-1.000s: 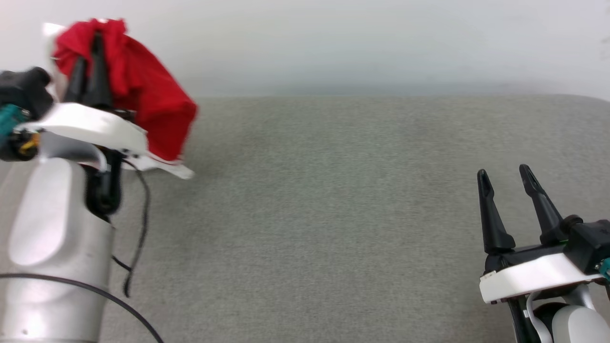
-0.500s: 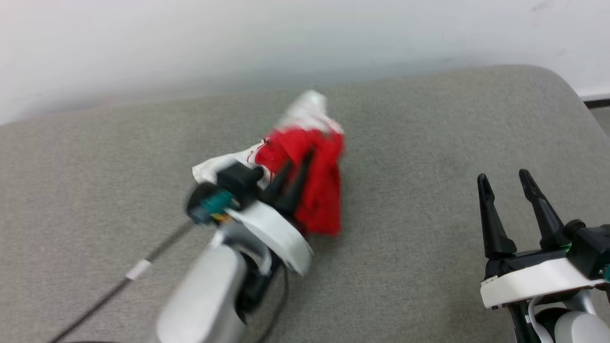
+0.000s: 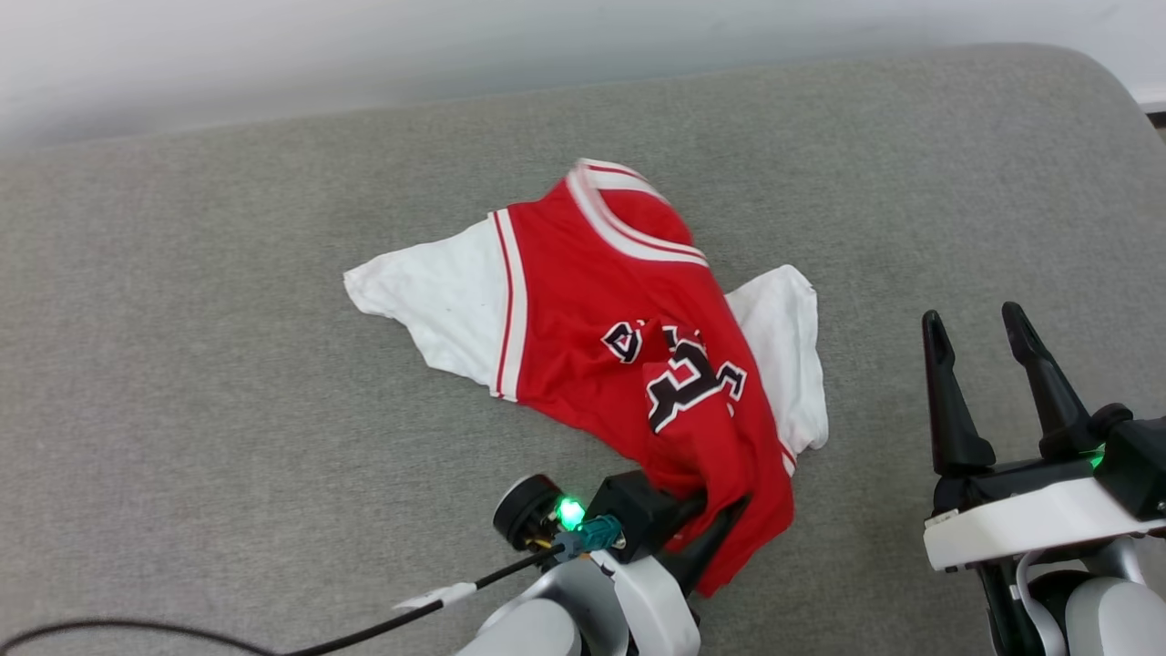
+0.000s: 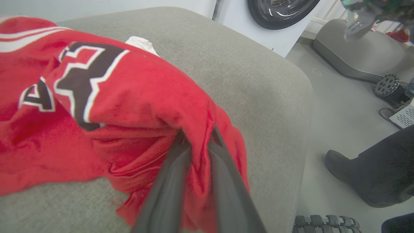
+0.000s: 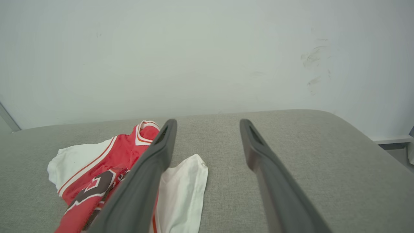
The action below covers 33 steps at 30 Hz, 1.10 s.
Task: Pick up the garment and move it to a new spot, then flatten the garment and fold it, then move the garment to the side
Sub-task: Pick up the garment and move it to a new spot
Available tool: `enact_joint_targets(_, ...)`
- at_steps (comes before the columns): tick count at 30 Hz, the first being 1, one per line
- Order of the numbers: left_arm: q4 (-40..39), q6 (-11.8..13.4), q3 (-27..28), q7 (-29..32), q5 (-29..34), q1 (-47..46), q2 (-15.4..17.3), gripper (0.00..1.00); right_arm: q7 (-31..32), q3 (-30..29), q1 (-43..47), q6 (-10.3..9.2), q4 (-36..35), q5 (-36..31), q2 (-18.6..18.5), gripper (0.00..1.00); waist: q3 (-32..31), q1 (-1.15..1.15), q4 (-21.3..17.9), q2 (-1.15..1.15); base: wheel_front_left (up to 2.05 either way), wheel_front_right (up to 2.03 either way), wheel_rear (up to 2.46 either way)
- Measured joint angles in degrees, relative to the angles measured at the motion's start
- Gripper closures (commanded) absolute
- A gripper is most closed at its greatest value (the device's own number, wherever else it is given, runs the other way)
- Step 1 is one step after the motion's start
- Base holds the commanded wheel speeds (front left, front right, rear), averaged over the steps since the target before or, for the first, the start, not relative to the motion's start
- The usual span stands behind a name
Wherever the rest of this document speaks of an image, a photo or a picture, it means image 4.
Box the grey padded cushion seat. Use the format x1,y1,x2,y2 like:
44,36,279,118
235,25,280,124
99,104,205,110
312,19,414,83

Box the white vented electronics box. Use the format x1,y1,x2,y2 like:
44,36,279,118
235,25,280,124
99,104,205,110
388,97,414,130

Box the grey upholstered ottoman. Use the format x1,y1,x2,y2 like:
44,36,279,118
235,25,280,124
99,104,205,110
0,6,314,233

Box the dark round washing machine door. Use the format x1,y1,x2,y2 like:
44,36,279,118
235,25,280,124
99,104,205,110
247,0,321,30

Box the person's black-clad leg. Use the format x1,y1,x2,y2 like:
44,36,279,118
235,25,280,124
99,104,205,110
324,125,414,208
381,212,414,233

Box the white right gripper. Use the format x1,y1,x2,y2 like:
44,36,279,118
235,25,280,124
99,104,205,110
341,0,414,41

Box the thin black floor cable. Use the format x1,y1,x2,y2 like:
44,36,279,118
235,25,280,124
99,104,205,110
379,107,403,130

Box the red cloth item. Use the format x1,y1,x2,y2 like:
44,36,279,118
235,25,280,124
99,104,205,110
385,28,411,43

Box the white washing machine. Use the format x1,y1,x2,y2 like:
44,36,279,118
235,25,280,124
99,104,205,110
212,0,337,58

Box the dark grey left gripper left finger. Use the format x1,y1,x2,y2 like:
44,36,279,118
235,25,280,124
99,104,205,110
130,129,192,233

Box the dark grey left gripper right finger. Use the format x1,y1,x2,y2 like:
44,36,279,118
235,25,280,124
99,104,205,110
206,126,267,233

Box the black omni wheel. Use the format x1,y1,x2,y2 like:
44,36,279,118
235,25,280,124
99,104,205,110
293,214,363,233
373,74,401,97

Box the red basketball jersey white sleeves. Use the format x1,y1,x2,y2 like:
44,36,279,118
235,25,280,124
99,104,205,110
0,16,251,233

